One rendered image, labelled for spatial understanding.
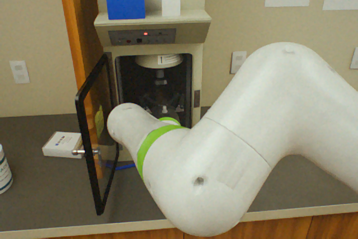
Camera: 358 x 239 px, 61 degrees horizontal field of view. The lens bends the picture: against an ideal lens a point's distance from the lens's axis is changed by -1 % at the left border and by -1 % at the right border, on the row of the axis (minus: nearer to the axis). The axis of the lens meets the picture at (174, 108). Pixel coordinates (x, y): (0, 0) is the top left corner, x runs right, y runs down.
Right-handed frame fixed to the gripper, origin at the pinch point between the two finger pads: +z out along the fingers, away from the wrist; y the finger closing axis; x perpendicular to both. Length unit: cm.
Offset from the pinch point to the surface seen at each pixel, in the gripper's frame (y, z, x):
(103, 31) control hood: 16.0, -15.7, -27.3
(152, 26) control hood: 2.3, -17.3, -28.8
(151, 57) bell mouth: 2.9, -3.5, -14.8
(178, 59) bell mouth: -6.3, -1.9, -13.2
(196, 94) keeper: -12.3, -6.8, -1.4
